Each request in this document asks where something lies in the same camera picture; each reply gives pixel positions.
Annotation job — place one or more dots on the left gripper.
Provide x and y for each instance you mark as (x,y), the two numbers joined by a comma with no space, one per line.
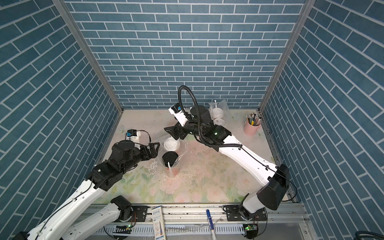
(153,153)

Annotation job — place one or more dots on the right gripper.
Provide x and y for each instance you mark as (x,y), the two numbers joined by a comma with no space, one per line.
(177,130)

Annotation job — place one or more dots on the red cup white lid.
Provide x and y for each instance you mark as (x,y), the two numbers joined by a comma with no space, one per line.
(171,145)
(217,113)

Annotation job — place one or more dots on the red cup black lid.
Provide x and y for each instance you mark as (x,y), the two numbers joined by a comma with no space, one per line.
(171,157)

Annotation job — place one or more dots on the clear plastic carrier bag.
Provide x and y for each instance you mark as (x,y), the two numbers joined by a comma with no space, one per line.
(224,106)

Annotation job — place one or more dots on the beige cup white lid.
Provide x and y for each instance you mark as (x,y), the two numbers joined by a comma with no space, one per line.
(220,122)

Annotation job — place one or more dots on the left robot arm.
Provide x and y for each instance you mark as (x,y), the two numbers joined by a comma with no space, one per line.
(61,225)

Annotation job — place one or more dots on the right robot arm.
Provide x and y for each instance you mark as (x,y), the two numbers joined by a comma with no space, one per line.
(195,120)

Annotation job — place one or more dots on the white blue label card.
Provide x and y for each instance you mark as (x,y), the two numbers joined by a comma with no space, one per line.
(158,223)

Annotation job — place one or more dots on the pink pencil bucket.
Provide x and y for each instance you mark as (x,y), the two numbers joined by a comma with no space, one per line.
(251,130)

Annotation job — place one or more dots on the pencils in bucket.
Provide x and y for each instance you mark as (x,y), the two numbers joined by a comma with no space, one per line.
(254,119)

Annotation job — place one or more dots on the blue white marker pen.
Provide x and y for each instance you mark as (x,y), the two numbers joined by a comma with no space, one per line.
(211,225)

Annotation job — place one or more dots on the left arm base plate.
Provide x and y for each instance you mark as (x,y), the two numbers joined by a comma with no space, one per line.
(138,213)

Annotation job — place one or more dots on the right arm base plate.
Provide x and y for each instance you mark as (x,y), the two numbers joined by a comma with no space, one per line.
(236,213)

